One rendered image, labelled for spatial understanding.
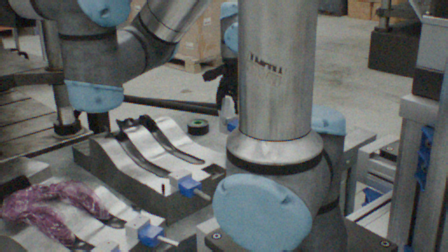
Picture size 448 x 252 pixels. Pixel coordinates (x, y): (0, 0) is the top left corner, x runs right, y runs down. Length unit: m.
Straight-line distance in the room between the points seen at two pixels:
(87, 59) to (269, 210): 0.30
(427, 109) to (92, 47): 0.50
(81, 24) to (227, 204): 0.29
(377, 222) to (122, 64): 0.62
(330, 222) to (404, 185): 0.18
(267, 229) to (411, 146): 0.36
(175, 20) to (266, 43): 0.24
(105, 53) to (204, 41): 4.53
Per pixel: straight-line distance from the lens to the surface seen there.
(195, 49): 5.21
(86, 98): 0.67
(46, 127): 2.01
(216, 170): 1.37
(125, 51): 0.70
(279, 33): 0.50
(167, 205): 1.24
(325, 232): 0.75
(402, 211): 0.91
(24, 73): 1.83
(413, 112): 0.83
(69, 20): 0.65
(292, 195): 0.54
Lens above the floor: 1.53
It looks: 23 degrees down
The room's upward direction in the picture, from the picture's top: 1 degrees counter-clockwise
